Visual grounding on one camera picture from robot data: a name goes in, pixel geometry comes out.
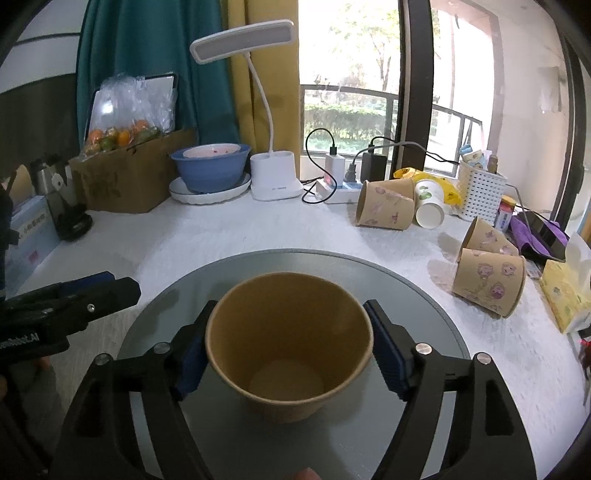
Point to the white desk lamp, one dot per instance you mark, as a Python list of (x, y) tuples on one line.
[(274, 177)]

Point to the balcony railing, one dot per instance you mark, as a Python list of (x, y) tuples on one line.
[(346, 90)]

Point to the cardboard box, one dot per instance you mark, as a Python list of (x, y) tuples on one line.
[(134, 177)]

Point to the white charger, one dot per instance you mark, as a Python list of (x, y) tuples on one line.
[(334, 166)]

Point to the yellow curtain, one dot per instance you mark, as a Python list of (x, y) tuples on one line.
[(258, 106)]

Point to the plain brown paper cup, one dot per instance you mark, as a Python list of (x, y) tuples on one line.
[(286, 332)]

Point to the teal curtain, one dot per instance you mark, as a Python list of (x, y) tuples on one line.
[(138, 41)]

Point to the small yellow capped bottle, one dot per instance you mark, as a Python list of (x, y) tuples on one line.
[(505, 214)]

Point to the white paper cup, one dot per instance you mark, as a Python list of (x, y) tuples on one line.
[(429, 205)]

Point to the white power strip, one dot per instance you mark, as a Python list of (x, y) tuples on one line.
[(339, 194)]

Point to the black stand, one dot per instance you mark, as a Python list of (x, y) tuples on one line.
[(71, 221)]

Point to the blue capped packets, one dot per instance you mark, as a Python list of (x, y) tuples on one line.
[(475, 157)]

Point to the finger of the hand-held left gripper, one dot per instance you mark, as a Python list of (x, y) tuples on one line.
[(87, 281), (111, 295)]

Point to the brown printed paper cup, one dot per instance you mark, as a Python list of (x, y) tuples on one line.
[(491, 240), (395, 185), (385, 210), (489, 281)]

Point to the white plate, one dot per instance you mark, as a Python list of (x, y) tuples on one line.
[(207, 197)]

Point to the grey round turntable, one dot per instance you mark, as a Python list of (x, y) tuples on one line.
[(286, 262)]

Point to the plastic bag of oranges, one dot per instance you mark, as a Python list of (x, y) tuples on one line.
[(124, 120)]

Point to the pink bowl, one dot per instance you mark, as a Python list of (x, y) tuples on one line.
[(212, 150)]

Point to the blue bowl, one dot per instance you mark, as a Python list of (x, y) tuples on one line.
[(207, 173)]

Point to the purple cloth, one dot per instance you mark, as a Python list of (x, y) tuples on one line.
[(521, 230)]

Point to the yellow plastic bag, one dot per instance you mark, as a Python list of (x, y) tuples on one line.
[(450, 194)]

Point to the white perforated basket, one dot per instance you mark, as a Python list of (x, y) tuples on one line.
[(482, 194)]

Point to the yellow tissue pack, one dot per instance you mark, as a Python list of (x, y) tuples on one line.
[(561, 295)]

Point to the silver thermos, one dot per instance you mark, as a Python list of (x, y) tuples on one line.
[(40, 177)]

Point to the black power adapter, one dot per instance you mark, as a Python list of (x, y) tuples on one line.
[(373, 166)]

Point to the light blue box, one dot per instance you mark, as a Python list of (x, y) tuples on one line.
[(32, 235)]

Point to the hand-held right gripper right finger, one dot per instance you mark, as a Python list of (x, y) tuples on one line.
[(388, 355)]

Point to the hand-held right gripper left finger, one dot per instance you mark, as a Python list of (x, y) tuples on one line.
[(191, 364)]

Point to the black phone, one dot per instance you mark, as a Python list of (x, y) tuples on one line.
[(547, 235)]

